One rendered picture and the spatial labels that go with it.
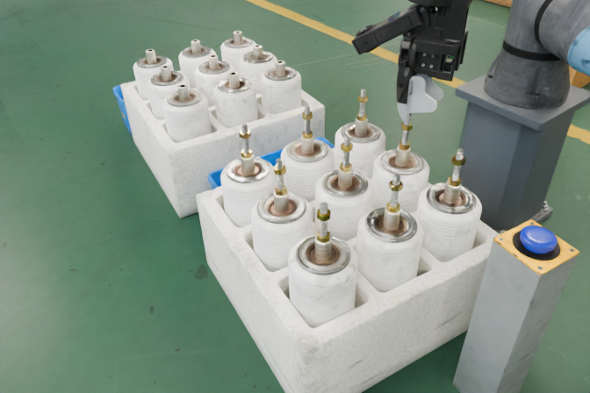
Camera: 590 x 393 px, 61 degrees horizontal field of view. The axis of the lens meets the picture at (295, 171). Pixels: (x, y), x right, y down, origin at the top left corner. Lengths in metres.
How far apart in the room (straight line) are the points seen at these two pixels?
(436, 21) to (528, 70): 0.29
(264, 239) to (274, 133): 0.44
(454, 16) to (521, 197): 0.48
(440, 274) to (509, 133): 0.35
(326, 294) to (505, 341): 0.24
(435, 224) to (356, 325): 0.20
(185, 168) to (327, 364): 0.55
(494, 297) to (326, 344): 0.23
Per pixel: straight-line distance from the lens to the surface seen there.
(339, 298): 0.70
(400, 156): 0.86
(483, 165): 1.08
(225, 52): 1.37
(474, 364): 0.82
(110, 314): 1.02
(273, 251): 0.77
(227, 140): 1.11
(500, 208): 1.11
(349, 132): 0.95
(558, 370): 0.97
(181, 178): 1.11
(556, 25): 0.90
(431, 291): 0.78
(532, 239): 0.65
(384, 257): 0.73
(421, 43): 0.74
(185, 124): 1.09
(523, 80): 1.00
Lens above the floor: 0.74
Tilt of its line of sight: 35 degrees down
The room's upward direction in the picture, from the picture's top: 1 degrees counter-clockwise
